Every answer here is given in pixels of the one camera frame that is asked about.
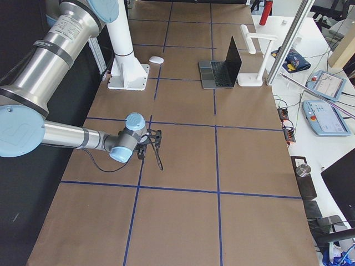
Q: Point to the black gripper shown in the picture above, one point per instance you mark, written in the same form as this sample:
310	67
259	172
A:
141	152

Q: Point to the grey laptop computer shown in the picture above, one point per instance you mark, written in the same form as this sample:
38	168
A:
221	74

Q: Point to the white desk lamp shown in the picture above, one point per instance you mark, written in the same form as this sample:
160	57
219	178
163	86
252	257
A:
253	77

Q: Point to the black usb hub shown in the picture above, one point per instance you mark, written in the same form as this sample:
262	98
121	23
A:
289	134
283	113

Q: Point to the black box with metal cup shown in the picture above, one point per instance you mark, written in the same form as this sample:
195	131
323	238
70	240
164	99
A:
305	184

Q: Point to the dark blue space pouch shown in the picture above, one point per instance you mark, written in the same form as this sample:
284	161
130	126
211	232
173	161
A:
295	62

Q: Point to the blue teach pendant near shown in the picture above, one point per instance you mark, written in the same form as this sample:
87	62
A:
324	119

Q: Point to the blue teach pendant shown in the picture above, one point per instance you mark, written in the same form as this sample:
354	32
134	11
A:
324	119
326	84

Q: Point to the red bottle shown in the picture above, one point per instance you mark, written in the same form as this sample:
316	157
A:
266	12

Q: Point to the blue teach pendant far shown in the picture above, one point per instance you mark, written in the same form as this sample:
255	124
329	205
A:
326	84

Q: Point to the black monitor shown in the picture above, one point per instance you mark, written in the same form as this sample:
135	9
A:
339	179

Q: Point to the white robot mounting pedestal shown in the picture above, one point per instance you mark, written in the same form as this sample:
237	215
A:
127	72

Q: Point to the white wireless mouse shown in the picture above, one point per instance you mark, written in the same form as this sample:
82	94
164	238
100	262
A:
156	60

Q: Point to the aluminium frame post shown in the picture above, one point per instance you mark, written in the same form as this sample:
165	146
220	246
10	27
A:
295	27

